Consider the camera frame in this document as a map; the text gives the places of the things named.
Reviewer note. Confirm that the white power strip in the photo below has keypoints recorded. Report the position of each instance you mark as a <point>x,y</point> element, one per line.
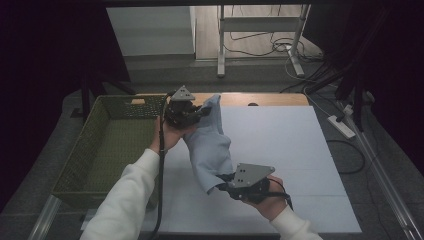
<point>341,127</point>

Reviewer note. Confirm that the white partition panel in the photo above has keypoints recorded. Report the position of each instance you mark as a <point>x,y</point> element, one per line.
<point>150,30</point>

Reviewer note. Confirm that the white metal desk frame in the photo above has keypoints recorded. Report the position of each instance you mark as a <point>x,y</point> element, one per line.
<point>260,24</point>

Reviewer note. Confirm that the person's left hand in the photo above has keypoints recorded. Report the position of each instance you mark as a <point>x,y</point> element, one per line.
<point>170,138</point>

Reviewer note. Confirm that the light blue tank top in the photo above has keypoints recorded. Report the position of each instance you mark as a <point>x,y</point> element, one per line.
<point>210,153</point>

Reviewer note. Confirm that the green woven basket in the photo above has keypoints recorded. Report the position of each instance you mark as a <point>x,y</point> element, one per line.
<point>106,150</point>

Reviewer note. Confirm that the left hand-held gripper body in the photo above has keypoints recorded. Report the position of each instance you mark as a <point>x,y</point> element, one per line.
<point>180,115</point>

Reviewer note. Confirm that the metal floor rail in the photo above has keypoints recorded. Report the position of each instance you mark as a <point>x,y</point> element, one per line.
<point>393,196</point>
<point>45,216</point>

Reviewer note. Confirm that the dark curtain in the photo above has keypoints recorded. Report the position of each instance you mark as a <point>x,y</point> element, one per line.
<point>40,66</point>
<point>400,66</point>

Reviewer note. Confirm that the person's right hand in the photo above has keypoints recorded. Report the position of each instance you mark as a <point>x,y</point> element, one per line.
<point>275,203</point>

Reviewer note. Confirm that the black metal stand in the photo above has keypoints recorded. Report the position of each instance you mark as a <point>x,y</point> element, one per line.
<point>85,100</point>
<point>358,106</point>

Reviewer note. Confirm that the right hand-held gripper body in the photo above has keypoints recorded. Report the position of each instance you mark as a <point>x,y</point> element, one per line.
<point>251,176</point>

